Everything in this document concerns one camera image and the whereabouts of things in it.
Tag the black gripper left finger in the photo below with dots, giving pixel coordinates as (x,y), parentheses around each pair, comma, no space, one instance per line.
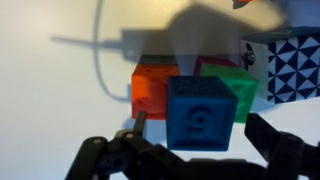
(110,156)

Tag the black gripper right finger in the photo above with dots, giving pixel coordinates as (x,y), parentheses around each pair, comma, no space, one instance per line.
(290,156)

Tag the blue number block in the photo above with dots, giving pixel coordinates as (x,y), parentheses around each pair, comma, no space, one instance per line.
(200,116)

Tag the orange block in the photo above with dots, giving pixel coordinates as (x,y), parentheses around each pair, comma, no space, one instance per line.
(148,93)

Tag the green block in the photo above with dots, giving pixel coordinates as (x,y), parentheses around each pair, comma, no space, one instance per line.
(243,90)

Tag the gray block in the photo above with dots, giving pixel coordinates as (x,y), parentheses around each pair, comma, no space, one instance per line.
(156,60)

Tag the maroon block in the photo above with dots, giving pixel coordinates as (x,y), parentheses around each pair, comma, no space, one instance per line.
(213,61)

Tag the black white patterned cube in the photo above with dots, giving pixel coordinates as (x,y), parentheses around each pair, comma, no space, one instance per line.
(293,70)

